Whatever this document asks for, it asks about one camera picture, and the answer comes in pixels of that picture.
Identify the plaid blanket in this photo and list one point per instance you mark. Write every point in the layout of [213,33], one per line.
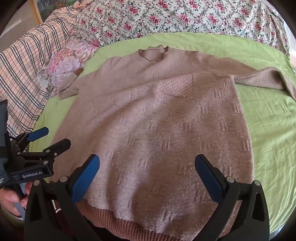
[23,76]

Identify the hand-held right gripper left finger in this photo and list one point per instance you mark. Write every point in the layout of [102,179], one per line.
[85,179]

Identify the person's left hand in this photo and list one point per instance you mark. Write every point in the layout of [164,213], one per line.
[9,200]

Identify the pinkish brown knitted sweater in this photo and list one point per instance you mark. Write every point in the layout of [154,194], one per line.
[150,127]

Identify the framed picture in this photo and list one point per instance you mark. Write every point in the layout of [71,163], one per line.
[45,7]

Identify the white floral quilt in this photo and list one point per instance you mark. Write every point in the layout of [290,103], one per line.
[185,18]

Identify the green bed sheet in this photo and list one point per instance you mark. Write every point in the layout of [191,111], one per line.
[266,115]

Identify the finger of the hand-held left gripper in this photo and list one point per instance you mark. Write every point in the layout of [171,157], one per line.
[57,145]
[38,134]

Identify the purple floral pillow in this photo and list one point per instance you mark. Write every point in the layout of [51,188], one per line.
[64,62]

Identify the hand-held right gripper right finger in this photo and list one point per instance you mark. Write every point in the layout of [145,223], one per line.
[208,180]

